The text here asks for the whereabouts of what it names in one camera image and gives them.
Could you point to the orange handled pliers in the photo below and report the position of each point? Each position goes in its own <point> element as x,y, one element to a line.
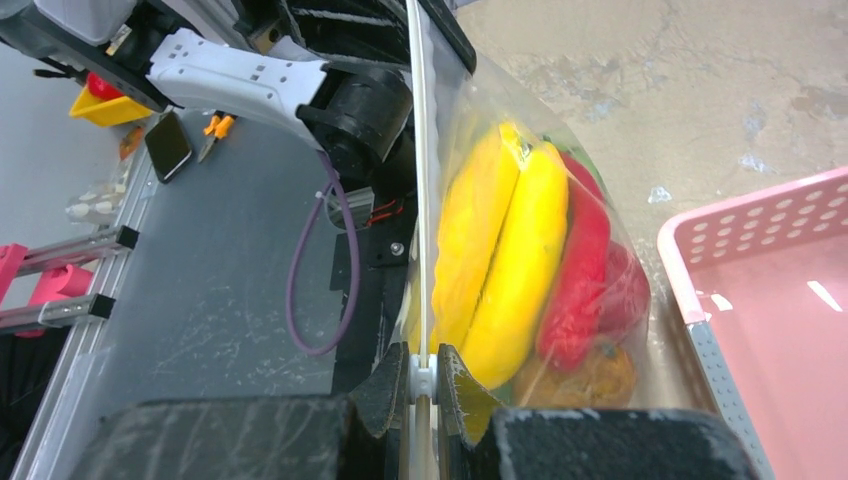
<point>217,129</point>

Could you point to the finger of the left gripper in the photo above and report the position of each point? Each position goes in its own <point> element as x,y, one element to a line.
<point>360,32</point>

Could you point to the clear zip top bag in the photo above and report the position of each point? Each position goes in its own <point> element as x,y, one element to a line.
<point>454,101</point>

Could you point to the yellow banana bunch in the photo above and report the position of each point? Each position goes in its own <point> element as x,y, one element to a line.
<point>500,238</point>

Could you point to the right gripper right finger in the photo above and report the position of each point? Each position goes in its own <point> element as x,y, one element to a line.
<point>479,438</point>

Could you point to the yellow lemon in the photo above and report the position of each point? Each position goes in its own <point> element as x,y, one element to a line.
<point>605,379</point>

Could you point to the yellow plastic bin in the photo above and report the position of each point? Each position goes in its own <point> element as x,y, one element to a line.
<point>107,113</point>

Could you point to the pink clamp fixture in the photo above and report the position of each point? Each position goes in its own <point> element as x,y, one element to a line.
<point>61,294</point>

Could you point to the red chili pepper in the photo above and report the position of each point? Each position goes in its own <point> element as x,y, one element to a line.
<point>571,320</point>

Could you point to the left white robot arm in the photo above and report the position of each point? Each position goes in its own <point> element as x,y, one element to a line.
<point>330,72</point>

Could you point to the black smartphone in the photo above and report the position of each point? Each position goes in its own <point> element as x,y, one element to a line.
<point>168,147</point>

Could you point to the pink plastic basket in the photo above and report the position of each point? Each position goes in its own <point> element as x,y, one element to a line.
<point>761,284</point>

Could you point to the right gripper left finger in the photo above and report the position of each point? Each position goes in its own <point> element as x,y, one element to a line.
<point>354,435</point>

